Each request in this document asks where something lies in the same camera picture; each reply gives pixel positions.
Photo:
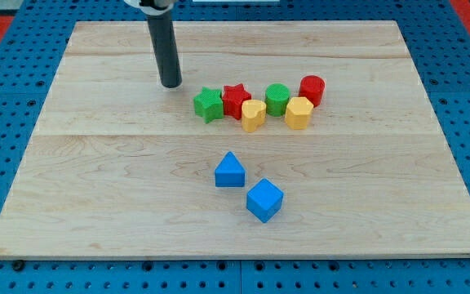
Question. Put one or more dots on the white rod mount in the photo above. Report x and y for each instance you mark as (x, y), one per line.
(151, 7)

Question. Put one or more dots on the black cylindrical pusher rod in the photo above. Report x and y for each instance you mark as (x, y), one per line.
(165, 50)

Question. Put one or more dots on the green star block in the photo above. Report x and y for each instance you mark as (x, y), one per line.
(209, 105)

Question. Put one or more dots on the red star block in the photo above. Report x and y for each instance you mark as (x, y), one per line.
(233, 98)

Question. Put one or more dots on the blue triangle block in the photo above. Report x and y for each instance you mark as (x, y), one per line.
(230, 172)

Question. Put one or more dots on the yellow heart block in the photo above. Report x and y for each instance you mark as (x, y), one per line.
(253, 114)

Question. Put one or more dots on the green cylinder block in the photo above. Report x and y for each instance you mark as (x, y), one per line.
(277, 96)

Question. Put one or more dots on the red cylinder block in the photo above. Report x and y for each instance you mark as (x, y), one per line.
(312, 87)

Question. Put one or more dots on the yellow hexagon block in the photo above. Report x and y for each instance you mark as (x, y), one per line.
(298, 113)

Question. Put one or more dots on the wooden board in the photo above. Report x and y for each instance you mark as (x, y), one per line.
(120, 168)

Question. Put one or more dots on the blue cube block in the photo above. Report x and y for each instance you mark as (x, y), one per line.
(264, 200)

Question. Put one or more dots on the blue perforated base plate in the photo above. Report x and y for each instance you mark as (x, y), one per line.
(30, 53)

